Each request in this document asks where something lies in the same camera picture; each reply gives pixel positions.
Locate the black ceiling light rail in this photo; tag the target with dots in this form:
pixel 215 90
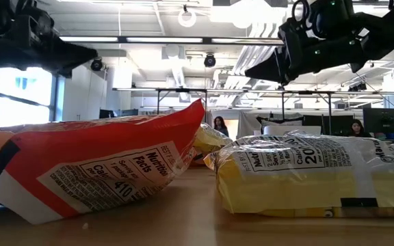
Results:
pixel 91 39

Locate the black ceiling spotlight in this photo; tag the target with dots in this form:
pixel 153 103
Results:
pixel 357 87
pixel 96 64
pixel 209 60

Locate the person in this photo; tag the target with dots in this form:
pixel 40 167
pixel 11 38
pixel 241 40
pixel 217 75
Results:
pixel 357 127
pixel 220 124

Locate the white hanging cloth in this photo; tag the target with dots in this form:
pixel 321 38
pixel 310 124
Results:
pixel 250 123

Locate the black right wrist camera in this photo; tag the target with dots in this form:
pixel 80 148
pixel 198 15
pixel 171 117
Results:
pixel 330 17

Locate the large bright window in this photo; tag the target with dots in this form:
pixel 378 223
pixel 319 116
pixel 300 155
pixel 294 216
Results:
pixel 19 102

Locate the black metal frame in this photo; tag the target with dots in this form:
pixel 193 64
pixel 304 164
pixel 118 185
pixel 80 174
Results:
pixel 158 99
pixel 329 109

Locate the black Maruchan noodle pack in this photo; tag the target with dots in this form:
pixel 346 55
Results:
pixel 279 121

